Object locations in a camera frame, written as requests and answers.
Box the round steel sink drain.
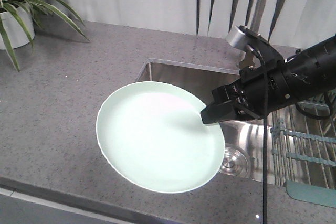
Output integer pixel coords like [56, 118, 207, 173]
[218, 144, 252, 178]

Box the potted green spider plant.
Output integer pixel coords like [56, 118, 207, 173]
[1, 0, 87, 71]

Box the white plant pot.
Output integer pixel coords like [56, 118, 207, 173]
[1, 7, 35, 49]

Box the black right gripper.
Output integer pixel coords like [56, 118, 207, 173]
[201, 67, 286, 124]

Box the white pleated curtain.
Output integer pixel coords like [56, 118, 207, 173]
[65, 0, 335, 48]

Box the steel wire dish rack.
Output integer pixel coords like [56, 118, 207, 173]
[270, 91, 335, 208]

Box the black camera cable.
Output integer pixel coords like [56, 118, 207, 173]
[249, 47, 269, 224]

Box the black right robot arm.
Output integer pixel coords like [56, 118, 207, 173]
[201, 36, 335, 124]

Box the stainless steel sink basin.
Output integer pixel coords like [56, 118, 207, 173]
[138, 59, 275, 185]

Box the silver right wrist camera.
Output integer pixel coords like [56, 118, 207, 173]
[225, 24, 271, 54]

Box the pale green round plate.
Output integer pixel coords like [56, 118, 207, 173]
[96, 81, 225, 194]

